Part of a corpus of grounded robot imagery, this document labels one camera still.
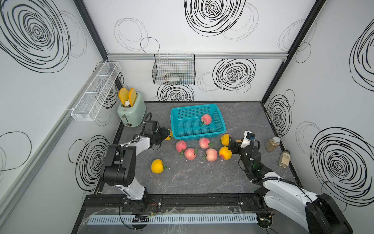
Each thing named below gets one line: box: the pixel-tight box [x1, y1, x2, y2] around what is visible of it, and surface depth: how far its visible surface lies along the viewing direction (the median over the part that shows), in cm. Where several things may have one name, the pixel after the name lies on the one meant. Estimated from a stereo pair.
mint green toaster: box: [117, 92, 147, 128], surface depth 98 cm
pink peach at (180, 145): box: [175, 139, 187, 153], surface depth 91 cm
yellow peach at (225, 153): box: [218, 146, 233, 161], surface depth 88 cm
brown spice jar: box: [264, 136, 281, 152], surface depth 89 cm
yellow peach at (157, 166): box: [150, 158, 164, 175], surface depth 83 cm
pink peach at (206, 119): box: [200, 114, 212, 126], surface depth 104 cm
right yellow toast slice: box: [128, 87, 137, 107], surface depth 98 cm
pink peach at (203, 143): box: [198, 137, 210, 150], surface depth 93 cm
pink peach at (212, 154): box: [205, 148, 218, 162], surface depth 87 cm
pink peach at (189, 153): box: [184, 148, 197, 160], surface depth 88 cm
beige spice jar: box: [278, 150, 291, 169], surface depth 87 cm
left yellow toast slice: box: [118, 87, 130, 107], surface depth 96 cm
